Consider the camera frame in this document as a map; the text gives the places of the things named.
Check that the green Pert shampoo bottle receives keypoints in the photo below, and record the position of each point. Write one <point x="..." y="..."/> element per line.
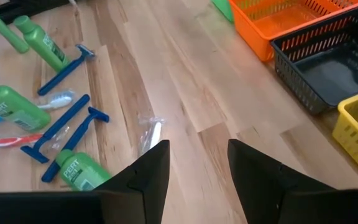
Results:
<point x="2" y="28"/>
<point x="14" y="109"/>
<point x="79" y="172"/>
<point x="42" y="45"/>

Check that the orange plastic basket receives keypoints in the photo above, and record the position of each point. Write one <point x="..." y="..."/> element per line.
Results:
<point x="259" y="34"/>

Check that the blue disposable razor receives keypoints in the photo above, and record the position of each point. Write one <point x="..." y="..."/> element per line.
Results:
<point x="61" y="121"/>
<point x="64" y="72"/>
<point x="76" y="140"/>

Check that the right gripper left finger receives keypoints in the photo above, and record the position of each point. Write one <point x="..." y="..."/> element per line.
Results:
<point x="145" y="186"/>

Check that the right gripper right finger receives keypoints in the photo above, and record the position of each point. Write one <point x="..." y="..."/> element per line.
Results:
<point x="269" y="193"/>

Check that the yellow plastic basket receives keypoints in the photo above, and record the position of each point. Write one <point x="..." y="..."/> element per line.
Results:
<point x="353" y="140"/>

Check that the toothbrush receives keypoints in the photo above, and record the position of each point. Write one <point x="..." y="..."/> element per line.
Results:
<point x="8" y="141"/>
<point x="59" y="101"/>
<point x="154" y="133"/>

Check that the black plastic basket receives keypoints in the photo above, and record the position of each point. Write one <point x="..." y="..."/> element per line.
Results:
<point x="300" y="68"/>

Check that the green plastic basket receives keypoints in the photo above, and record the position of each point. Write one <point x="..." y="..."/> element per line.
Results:
<point x="222" y="9"/>

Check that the black metal table frame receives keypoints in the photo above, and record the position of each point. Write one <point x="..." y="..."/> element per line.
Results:
<point x="26" y="7"/>

